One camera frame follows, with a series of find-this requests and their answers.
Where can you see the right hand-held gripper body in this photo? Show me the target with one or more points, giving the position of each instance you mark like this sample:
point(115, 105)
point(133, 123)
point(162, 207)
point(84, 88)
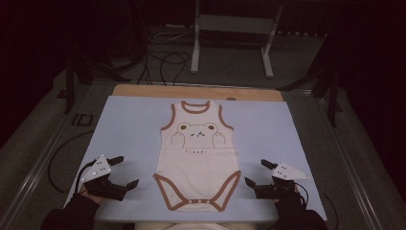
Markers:
point(277, 190)

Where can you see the black metal stand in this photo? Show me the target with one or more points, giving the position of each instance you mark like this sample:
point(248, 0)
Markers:
point(332, 83)
point(70, 80)

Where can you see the metal floor rail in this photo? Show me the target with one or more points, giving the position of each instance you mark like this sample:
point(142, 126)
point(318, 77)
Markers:
point(348, 166)
point(35, 172)

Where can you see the person's left hand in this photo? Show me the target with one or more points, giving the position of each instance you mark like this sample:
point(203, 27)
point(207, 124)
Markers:
point(92, 197)

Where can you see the person's right hand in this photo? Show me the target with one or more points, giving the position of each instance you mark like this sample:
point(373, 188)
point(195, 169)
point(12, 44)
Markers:
point(292, 202)

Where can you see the light blue mat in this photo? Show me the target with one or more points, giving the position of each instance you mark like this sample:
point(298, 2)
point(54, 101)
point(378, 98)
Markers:
point(127, 127)

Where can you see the white metal stand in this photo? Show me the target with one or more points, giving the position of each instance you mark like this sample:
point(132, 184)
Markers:
point(233, 24)

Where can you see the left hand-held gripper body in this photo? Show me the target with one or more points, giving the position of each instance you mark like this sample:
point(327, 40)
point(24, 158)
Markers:
point(105, 187)

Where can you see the cream baby bodysuit brown trim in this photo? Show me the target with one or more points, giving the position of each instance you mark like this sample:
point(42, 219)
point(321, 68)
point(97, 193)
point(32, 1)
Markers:
point(198, 166)

